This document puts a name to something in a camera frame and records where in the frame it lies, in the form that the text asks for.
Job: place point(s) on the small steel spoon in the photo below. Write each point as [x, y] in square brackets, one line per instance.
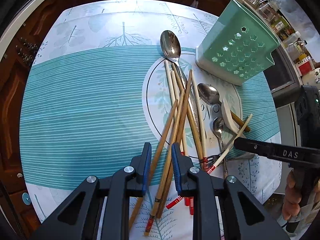
[218, 125]

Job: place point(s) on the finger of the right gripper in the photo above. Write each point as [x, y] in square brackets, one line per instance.
[270, 151]

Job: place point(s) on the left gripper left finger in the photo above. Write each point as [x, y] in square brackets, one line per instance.
[137, 180]

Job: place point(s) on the white ceramic soup spoon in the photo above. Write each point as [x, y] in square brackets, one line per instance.
[226, 114]

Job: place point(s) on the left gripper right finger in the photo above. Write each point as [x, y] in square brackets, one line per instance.
[184, 173]

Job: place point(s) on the dark steel spoon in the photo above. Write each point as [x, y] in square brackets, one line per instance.
[208, 94]

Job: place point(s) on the large steel spoon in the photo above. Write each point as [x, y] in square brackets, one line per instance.
[172, 51]

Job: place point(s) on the teal striped tablecloth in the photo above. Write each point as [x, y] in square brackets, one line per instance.
[97, 92]

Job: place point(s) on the brown bamboo chopstick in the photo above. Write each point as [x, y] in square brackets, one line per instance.
[154, 162]

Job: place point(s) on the green perforated utensil holder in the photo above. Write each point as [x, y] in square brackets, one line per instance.
[238, 46]

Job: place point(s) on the person's right hand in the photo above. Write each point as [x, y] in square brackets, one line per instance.
[293, 197]

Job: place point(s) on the pale chopstick red tip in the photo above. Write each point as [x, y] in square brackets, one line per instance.
[174, 95]

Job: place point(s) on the dark brown wooden chopstick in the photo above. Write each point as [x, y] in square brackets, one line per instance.
[178, 131]

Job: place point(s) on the red label jar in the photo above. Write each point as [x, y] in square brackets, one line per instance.
[304, 66]

